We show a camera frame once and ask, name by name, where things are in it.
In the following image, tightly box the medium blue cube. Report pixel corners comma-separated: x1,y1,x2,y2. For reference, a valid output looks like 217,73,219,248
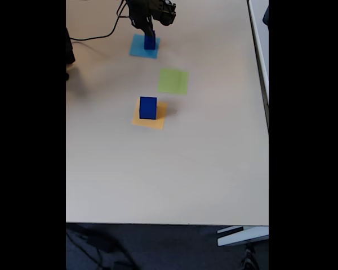
144,35,157,51

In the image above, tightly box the black camera cable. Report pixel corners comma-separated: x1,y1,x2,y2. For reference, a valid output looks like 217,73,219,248
69,0,130,42

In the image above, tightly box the white table foot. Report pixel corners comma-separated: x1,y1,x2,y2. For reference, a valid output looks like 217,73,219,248
216,226,269,248

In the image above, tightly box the orange paper square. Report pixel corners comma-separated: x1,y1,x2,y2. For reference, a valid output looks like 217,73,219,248
131,98,168,131

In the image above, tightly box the green paper square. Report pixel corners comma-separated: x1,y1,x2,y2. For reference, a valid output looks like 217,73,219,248
157,68,189,95

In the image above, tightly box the largest blue cube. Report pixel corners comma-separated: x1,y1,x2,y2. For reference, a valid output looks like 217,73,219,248
139,96,158,120

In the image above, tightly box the blue paper square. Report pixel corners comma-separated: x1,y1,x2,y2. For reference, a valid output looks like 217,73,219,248
129,33,161,60

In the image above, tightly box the black camera box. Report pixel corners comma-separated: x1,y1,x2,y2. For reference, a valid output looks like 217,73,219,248
153,0,177,27

